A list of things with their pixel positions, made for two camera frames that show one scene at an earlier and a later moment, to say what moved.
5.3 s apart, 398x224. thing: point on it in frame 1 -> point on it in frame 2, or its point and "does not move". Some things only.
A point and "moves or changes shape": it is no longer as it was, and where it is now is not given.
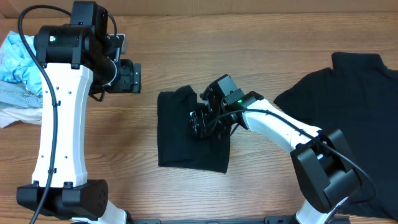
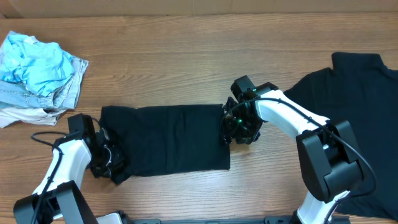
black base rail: [268, 219] does not move
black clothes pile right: [357, 95] does not move
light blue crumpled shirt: [16, 63] does not move
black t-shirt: [178, 144] moves or changes shape
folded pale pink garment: [10, 116] does not move
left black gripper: [136, 78] -> [111, 160]
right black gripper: [198, 123] -> [230, 125]
